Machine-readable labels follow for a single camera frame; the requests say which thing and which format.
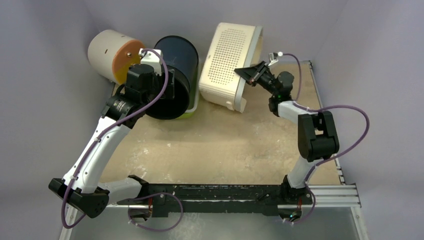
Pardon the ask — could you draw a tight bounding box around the white drum with coloured drawers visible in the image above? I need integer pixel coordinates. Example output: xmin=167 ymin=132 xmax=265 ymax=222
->
xmin=87 ymin=29 xmax=145 ymax=85

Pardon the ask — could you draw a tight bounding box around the green and white tray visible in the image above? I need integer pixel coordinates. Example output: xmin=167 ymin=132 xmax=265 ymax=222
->
xmin=174 ymin=59 xmax=202 ymax=119

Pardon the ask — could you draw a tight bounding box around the large black plastic bin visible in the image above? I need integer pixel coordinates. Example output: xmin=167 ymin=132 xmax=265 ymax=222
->
xmin=146 ymin=35 xmax=199 ymax=120

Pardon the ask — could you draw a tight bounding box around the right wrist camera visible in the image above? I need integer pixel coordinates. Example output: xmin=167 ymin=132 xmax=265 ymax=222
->
xmin=267 ymin=51 xmax=284 ymax=67

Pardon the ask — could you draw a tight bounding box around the purple cable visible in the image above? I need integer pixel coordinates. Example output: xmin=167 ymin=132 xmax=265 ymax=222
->
xmin=60 ymin=48 xmax=170 ymax=230
xmin=281 ymin=52 xmax=371 ymax=226

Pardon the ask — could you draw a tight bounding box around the cream perforated plastic basket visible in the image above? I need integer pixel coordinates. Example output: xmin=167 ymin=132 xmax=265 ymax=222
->
xmin=198 ymin=22 xmax=263 ymax=113

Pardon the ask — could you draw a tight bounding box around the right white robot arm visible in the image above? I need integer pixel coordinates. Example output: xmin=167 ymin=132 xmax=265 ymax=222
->
xmin=234 ymin=61 xmax=340 ymax=204

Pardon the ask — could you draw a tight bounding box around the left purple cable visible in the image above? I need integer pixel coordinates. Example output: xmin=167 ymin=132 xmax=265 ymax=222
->
xmin=60 ymin=48 xmax=170 ymax=230

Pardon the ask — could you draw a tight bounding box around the aluminium frame rail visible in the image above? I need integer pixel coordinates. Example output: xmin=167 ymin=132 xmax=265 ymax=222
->
xmin=310 ymin=184 xmax=362 ymax=208

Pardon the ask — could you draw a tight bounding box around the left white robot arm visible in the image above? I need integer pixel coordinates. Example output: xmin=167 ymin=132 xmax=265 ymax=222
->
xmin=48 ymin=64 xmax=175 ymax=219

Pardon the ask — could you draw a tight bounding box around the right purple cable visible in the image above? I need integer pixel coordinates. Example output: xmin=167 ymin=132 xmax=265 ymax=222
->
xmin=281 ymin=52 xmax=371 ymax=226

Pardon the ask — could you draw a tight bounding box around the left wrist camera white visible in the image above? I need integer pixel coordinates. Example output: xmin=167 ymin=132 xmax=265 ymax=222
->
xmin=138 ymin=48 xmax=163 ymax=76

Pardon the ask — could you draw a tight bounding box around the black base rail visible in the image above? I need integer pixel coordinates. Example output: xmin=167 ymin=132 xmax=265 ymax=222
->
xmin=117 ymin=183 xmax=313 ymax=218

